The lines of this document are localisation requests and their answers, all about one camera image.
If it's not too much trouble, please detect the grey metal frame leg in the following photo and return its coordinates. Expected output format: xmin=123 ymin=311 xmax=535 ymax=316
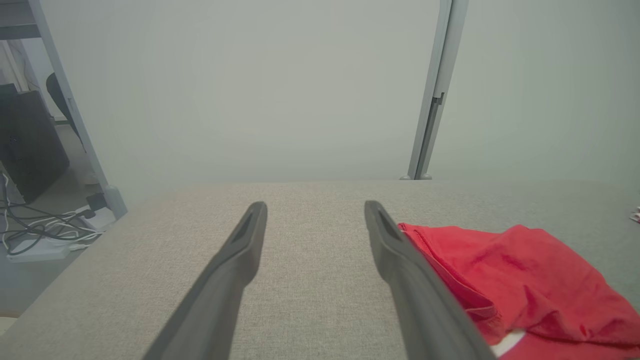
xmin=27 ymin=0 xmax=129 ymax=220

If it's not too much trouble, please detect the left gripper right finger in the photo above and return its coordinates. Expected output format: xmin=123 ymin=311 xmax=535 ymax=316
xmin=364 ymin=200 xmax=496 ymax=360

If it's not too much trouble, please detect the red jersey with white trim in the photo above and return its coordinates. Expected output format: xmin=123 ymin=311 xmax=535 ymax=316
xmin=397 ymin=222 xmax=640 ymax=360

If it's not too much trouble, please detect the black cabinet box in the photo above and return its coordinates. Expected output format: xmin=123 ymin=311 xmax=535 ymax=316
xmin=0 ymin=84 xmax=71 ymax=205

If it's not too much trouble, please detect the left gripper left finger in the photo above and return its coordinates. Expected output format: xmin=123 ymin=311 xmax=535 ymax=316
xmin=142 ymin=201 xmax=268 ymax=360

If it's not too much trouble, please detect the grey partition post dark slot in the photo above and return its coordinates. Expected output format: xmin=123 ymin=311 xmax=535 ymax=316
xmin=400 ymin=0 xmax=470 ymax=181

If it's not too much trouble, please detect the white power strip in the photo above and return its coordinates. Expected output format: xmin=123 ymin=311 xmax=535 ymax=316
xmin=7 ymin=205 xmax=117 ymax=264

